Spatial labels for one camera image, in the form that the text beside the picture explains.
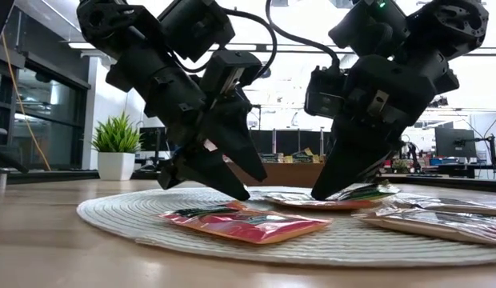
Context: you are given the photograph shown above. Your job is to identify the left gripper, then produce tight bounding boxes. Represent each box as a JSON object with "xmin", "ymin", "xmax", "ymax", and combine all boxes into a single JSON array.
[{"xmin": 106, "ymin": 39, "xmax": 269, "ymax": 201}]

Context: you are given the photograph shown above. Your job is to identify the large black monitor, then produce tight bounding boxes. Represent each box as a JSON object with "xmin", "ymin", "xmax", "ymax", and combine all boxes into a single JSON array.
[{"xmin": 434, "ymin": 126, "xmax": 478, "ymax": 158}]

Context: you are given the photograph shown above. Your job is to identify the large silver foil packet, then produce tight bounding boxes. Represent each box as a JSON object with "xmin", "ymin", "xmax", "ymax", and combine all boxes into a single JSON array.
[{"xmin": 351, "ymin": 206, "xmax": 496, "ymax": 246}]

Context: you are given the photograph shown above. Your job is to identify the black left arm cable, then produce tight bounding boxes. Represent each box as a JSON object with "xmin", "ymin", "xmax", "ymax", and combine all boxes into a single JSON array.
[{"xmin": 222, "ymin": 6, "xmax": 279, "ymax": 79}]

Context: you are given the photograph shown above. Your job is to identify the green plant in white pot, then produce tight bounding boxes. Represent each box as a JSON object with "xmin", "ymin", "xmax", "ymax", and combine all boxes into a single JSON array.
[{"xmin": 90, "ymin": 111, "xmax": 144, "ymax": 182}]

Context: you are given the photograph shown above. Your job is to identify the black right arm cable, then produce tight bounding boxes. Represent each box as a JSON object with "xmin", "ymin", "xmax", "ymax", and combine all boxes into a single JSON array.
[{"xmin": 265, "ymin": 0, "xmax": 342, "ymax": 69}]

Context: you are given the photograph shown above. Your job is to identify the white round woven placemat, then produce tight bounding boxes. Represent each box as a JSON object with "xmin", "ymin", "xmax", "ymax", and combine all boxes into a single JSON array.
[{"xmin": 75, "ymin": 185, "xmax": 496, "ymax": 268}]

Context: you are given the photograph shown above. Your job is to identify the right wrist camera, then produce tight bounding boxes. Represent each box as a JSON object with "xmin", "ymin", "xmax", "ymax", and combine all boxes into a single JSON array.
[{"xmin": 303, "ymin": 65, "xmax": 351, "ymax": 120}]

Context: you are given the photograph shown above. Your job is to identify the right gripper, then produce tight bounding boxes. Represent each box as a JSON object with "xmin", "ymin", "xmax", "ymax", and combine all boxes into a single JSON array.
[{"xmin": 310, "ymin": 54, "xmax": 461, "ymax": 201}]

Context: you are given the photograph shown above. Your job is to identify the black aluminium table frame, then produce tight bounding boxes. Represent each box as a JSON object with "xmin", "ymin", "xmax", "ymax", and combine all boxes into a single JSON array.
[{"xmin": 0, "ymin": 169, "xmax": 496, "ymax": 194}]

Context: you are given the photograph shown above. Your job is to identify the small black monitor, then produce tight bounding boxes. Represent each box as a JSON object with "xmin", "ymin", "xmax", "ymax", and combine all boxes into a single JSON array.
[{"xmin": 138, "ymin": 126, "xmax": 169, "ymax": 152}]

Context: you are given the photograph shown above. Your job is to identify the yellow hanging cable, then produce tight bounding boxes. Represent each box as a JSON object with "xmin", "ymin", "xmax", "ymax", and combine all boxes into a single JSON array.
[{"xmin": 0, "ymin": 31, "xmax": 52, "ymax": 172}]

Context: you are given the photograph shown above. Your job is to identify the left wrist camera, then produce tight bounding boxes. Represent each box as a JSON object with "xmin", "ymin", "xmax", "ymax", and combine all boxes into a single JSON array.
[{"xmin": 157, "ymin": 0, "xmax": 236, "ymax": 64}]

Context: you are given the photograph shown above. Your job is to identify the green lemon tea sachet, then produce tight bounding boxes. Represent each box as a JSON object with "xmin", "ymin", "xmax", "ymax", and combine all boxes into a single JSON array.
[
  {"xmin": 286, "ymin": 146, "xmax": 326, "ymax": 164},
  {"xmin": 326, "ymin": 180, "xmax": 401, "ymax": 202}
]

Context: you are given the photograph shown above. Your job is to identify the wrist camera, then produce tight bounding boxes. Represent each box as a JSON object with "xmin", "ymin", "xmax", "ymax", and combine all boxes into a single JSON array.
[
  {"xmin": 303, "ymin": 65, "xmax": 351, "ymax": 120},
  {"xmin": 157, "ymin": 0, "xmax": 236, "ymax": 64}
]

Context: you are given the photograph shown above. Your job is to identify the wooden three-compartment box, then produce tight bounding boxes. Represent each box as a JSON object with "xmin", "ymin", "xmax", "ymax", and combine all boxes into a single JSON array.
[{"xmin": 227, "ymin": 158, "xmax": 326, "ymax": 188}]

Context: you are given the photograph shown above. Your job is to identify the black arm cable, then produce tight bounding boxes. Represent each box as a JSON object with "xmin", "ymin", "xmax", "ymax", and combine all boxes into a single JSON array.
[
  {"xmin": 265, "ymin": 0, "xmax": 342, "ymax": 69},
  {"xmin": 222, "ymin": 6, "xmax": 279, "ymax": 79}
]

